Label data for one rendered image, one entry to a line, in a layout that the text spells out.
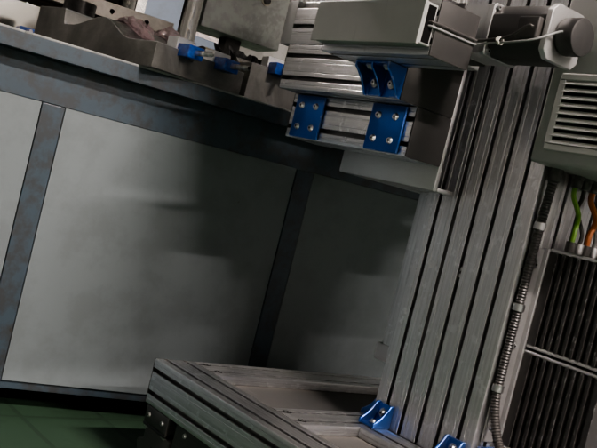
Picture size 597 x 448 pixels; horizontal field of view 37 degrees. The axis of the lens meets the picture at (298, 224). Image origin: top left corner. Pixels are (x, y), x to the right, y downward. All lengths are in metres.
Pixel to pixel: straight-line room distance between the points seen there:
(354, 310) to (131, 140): 0.76
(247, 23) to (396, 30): 1.74
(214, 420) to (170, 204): 0.62
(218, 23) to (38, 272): 1.34
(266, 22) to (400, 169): 1.54
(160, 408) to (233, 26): 1.64
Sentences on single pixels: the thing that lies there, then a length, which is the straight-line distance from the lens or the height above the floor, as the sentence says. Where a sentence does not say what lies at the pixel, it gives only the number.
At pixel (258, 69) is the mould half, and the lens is 2.18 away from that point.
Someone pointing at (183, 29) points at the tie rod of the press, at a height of 1.02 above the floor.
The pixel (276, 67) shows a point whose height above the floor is 0.89.
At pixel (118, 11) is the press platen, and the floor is 1.02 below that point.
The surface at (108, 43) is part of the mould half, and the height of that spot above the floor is 0.84.
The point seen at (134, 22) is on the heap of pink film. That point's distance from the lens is 2.15.
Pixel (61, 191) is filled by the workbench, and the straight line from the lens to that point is 2.01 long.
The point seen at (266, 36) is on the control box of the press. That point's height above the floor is 1.11.
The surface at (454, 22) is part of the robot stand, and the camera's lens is 1.45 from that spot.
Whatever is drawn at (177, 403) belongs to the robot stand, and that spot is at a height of 0.17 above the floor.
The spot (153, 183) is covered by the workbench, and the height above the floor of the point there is 0.56.
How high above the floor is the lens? 0.62
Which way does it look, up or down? 2 degrees down
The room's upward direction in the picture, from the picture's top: 14 degrees clockwise
